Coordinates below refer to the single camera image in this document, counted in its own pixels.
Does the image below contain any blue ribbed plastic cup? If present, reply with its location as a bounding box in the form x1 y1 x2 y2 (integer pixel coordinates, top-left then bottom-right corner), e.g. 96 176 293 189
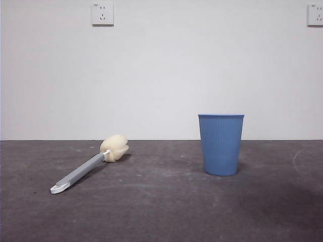
197 113 245 176

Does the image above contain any sponge cup brush grey handle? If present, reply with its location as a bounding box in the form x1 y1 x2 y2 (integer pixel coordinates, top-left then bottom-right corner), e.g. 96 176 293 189
49 134 130 195

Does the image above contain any white wall socket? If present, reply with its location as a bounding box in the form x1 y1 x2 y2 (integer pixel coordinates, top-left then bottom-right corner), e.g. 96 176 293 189
307 4 323 27
91 2 115 26

